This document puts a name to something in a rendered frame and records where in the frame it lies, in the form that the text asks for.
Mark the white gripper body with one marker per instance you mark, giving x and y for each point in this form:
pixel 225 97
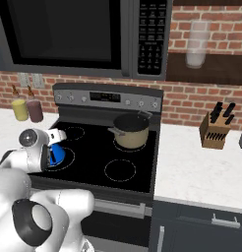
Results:
pixel 57 135

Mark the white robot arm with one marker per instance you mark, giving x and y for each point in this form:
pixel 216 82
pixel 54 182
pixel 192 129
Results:
pixel 14 197

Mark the grey stove knob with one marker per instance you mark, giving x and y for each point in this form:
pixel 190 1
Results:
pixel 59 97
pixel 71 97
pixel 141 103
pixel 128 102
pixel 154 105
pixel 84 98

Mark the black stove with oven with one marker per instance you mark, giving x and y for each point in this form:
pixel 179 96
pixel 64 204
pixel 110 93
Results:
pixel 100 154

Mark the maroon condiment bottle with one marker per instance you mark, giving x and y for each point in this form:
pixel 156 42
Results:
pixel 35 111

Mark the yellow condiment bottle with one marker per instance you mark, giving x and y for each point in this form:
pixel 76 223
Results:
pixel 20 110

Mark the beige cooking pot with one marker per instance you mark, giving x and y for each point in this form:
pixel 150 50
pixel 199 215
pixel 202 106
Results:
pixel 133 134

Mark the black microwave oven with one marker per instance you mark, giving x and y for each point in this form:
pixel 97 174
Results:
pixel 67 32

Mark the wooden knife block with knives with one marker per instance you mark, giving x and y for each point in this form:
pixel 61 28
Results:
pixel 215 133

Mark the dark grey drawer front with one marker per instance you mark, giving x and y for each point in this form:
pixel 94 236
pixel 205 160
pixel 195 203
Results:
pixel 198 218

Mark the clear glass jar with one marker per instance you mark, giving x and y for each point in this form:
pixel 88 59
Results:
pixel 196 46

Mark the dark grey cupboard door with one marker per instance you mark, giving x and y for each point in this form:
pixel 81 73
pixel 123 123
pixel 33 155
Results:
pixel 198 241

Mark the grey wall outlet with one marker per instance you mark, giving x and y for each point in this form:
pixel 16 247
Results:
pixel 38 80
pixel 23 79

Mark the dark wooden wall shelf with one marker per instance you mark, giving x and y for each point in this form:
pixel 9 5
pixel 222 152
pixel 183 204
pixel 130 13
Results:
pixel 221 70

